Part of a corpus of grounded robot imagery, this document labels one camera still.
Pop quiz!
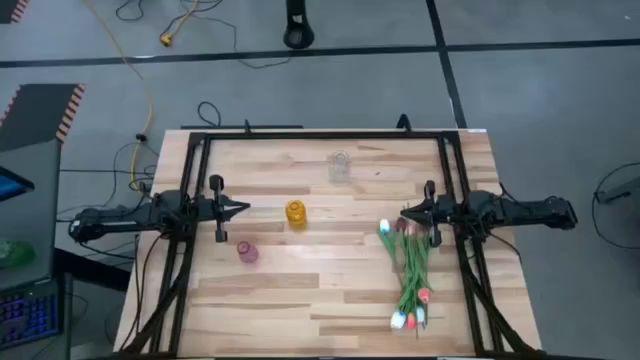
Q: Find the dark red artificial tulip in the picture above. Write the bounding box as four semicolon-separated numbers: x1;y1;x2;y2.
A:
394;217;419;301

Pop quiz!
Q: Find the long thin black cable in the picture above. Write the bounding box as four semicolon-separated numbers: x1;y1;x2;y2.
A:
115;0;292;70

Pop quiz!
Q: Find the yellow glass vase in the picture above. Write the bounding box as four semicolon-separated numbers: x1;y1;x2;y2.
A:
285;199;308;230

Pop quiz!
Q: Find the large black cable loop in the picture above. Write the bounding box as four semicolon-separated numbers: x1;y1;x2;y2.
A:
591;161;640;251

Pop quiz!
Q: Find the clear glass vase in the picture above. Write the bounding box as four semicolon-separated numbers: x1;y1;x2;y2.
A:
328;149;352;184

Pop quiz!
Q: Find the black round stand base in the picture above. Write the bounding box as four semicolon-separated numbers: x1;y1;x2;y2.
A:
282;0;316;50

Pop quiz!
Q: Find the grey stand foot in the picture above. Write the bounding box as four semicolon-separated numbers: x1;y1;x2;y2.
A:
596;175;640;205

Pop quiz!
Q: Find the large black striped-edge floor mat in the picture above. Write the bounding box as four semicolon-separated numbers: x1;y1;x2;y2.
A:
0;83;87;153

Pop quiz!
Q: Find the thin black bar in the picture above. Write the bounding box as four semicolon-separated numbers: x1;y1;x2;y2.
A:
179;124;305;131

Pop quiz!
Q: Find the backlit black keyboard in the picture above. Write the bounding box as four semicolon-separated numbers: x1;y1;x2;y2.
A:
0;292;65;351

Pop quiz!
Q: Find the black framed computer monitor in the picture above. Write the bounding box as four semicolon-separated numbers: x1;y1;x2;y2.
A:
0;164;36;203

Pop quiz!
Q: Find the long yellow floor cable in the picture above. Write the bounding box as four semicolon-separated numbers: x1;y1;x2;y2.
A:
82;0;154;192

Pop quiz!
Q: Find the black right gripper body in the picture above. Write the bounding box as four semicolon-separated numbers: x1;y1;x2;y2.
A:
423;180;454;249

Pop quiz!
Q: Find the purple glass vase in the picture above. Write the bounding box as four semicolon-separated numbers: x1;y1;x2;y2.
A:
236;240;260;265

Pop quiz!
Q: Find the grey side desk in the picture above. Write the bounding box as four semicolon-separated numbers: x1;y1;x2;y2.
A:
0;139;62;294

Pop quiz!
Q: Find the green plastic bottle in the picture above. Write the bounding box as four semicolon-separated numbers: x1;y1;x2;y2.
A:
0;238;36;269

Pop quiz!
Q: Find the yellow extension cord with plug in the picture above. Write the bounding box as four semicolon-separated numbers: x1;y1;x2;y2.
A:
158;0;201;48

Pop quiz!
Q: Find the small black striped-edge floor mat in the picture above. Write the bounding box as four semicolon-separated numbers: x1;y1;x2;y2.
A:
0;0;30;25

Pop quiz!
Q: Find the black metal table frame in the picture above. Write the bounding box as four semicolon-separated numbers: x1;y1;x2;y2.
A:
113;129;545;359

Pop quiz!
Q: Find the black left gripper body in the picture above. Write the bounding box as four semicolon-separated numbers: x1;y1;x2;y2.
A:
193;174;230;244

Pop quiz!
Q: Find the small black cable loop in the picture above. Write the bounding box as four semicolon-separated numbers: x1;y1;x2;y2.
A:
196;100;223;129

